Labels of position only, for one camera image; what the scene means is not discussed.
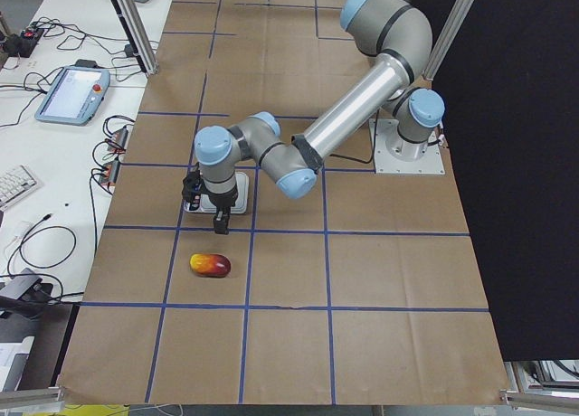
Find black power adapter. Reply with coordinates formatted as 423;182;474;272
123;44;138;58

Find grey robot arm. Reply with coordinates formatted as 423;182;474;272
182;0;432;234

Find black curtain panel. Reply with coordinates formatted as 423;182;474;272
433;0;578;361

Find red yellow mango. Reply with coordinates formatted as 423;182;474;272
189;253;232;279

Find silver kitchen scale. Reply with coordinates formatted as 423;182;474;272
183;171;250;214

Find white keyboard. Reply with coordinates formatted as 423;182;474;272
1;165;43;212

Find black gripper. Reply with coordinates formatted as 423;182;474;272
182;164;238;235

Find robot arm base plate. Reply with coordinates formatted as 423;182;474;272
369;118;445;175

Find aluminium frame post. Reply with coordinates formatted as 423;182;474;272
110;0;159;76

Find blue teach pendant tablet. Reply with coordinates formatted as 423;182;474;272
34;66;110;126

